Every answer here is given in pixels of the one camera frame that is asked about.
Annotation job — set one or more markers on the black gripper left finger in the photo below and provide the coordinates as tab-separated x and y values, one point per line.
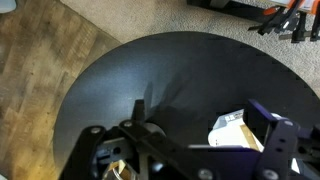
90	146

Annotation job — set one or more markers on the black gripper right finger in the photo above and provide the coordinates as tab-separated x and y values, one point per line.
283	146

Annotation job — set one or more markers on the white plastic basket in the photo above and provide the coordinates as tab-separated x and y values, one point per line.
226	133

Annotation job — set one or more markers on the orange and black clamp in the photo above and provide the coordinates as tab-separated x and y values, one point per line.
273	21
298	30
315	23

